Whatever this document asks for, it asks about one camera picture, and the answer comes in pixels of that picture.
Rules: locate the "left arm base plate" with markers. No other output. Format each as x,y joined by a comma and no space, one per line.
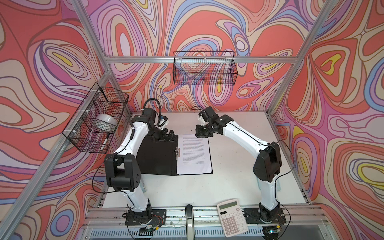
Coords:
156,217

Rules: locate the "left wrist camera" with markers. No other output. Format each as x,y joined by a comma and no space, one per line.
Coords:
153,119

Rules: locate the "white desktop calculator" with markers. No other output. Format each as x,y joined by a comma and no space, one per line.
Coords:
232,218

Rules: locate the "black wire basket wall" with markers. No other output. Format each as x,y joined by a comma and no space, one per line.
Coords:
207,68
84,131

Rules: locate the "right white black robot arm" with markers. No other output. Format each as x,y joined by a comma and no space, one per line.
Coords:
267,156

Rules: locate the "black wire basket left wall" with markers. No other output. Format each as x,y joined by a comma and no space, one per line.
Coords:
84,131

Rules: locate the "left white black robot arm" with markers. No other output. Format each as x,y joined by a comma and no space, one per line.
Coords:
123,173

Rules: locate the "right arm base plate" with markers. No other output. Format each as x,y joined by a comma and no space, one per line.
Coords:
265,216

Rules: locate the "metal folder lever clip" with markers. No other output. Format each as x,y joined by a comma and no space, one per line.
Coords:
178,152

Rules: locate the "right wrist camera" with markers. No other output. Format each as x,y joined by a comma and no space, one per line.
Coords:
202,119

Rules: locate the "blue clip folder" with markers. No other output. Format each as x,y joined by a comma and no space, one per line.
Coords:
158,158

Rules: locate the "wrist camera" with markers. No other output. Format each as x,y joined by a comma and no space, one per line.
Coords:
202,119
153,119

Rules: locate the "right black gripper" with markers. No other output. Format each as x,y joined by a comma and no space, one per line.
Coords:
198,133

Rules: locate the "black white marker pen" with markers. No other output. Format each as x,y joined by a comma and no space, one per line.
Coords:
104,143

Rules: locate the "black wire basket back wall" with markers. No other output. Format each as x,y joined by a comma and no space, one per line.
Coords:
207,68

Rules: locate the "black centre post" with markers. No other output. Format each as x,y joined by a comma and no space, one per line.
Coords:
190,228

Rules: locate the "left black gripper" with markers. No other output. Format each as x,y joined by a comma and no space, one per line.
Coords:
164,138

